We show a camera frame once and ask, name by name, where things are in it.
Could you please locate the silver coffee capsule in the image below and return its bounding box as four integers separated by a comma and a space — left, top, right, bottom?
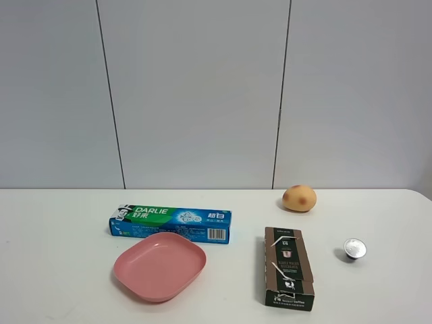
343, 238, 367, 261

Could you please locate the brown coffee capsule box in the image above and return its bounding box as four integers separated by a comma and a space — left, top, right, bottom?
265, 227, 315, 312

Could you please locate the yellow spotted potato toy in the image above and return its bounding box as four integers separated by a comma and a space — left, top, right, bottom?
282, 185, 317, 213

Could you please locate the pink plastic plate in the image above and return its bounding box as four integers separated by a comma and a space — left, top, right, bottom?
113, 232, 207, 303

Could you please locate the Darlie toothpaste box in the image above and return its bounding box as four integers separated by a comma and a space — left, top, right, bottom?
109, 205, 232, 244

